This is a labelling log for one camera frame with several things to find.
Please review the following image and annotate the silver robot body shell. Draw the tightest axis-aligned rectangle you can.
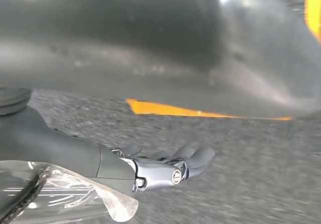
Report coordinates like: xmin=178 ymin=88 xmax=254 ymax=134
xmin=0 ymin=0 xmax=321 ymax=119

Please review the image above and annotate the clear plastic wrap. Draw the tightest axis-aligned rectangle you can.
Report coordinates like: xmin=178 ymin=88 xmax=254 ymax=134
xmin=0 ymin=160 xmax=139 ymax=224

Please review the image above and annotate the braided black cord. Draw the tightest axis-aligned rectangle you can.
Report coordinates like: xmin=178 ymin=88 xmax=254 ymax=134
xmin=0 ymin=167 xmax=51 ymax=224

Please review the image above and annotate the yellow floor tape strip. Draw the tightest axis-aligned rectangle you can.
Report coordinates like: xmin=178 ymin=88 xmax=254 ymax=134
xmin=126 ymin=0 xmax=321 ymax=121

